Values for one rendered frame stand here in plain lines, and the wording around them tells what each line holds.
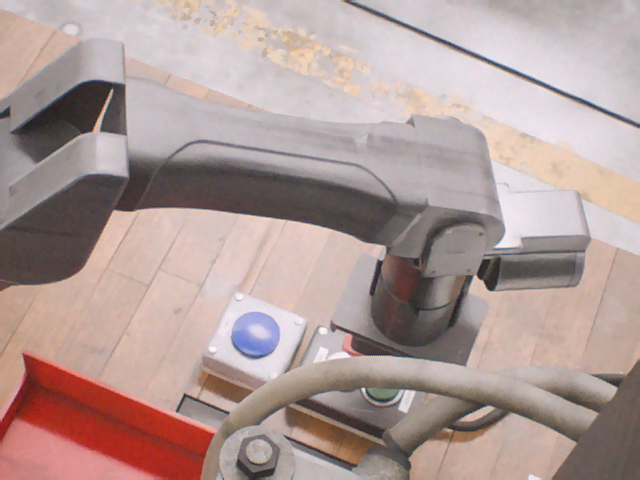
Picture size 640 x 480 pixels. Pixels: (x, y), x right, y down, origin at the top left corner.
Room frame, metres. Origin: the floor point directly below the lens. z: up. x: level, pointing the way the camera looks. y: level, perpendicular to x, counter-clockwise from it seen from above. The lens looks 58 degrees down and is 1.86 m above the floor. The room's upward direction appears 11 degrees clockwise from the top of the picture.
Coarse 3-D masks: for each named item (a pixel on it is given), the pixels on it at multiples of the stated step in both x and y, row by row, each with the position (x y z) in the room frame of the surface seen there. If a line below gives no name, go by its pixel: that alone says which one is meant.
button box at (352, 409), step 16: (320, 336) 0.49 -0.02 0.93; (336, 336) 0.49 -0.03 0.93; (320, 352) 0.47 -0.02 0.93; (336, 352) 0.48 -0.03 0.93; (304, 400) 0.43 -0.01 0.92; (320, 400) 0.43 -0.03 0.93; (336, 400) 0.43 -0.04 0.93; (352, 400) 0.44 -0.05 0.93; (368, 400) 0.44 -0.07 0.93; (400, 400) 0.44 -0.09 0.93; (416, 400) 0.45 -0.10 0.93; (320, 416) 0.43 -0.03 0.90; (336, 416) 0.43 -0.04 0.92; (352, 416) 0.42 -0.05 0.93; (368, 416) 0.43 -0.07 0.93; (384, 416) 0.43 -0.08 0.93; (400, 416) 0.43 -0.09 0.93; (496, 416) 0.46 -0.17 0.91; (368, 432) 0.42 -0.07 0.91
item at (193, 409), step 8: (184, 400) 0.42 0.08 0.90; (192, 400) 0.42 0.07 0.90; (184, 408) 0.41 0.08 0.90; (192, 408) 0.42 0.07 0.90; (200, 408) 0.42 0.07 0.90; (208, 408) 0.42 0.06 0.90; (192, 416) 0.41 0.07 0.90; (200, 416) 0.41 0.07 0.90; (208, 416) 0.41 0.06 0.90; (216, 416) 0.41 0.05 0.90; (224, 416) 0.41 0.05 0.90; (208, 424) 0.40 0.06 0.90; (216, 424) 0.41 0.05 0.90; (288, 440) 0.40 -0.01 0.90; (304, 448) 0.40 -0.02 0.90; (320, 456) 0.40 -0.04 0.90; (336, 464) 0.39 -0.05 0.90; (344, 464) 0.39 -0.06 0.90
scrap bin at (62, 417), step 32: (32, 352) 0.41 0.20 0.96; (32, 384) 0.40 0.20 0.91; (64, 384) 0.40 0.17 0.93; (96, 384) 0.39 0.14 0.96; (0, 416) 0.36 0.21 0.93; (32, 416) 0.38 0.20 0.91; (64, 416) 0.38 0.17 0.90; (96, 416) 0.39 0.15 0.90; (128, 416) 0.39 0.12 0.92; (160, 416) 0.38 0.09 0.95; (0, 448) 0.35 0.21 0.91; (32, 448) 0.35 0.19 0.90; (64, 448) 0.36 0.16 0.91; (96, 448) 0.36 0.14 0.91; (128, 448) 0.37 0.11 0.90; (160, 448) 0.37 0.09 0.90; (192, 448) 0.38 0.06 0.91
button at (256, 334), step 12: (252, 312) 0.49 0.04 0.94; (240, 324) 0.48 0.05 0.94; (252, 324) 0.48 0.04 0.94; (264, 324) 0.48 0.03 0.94; (276, 324) 0.49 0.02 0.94; (240, 336) 0.47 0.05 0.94; (252, 336) 0.47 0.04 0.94; (264, 336) 0.47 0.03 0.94; (276, 336) 0.48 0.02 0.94; (240, 348) 0.46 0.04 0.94; (252, 348) 0.46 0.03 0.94; (264, 348) 0.46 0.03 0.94
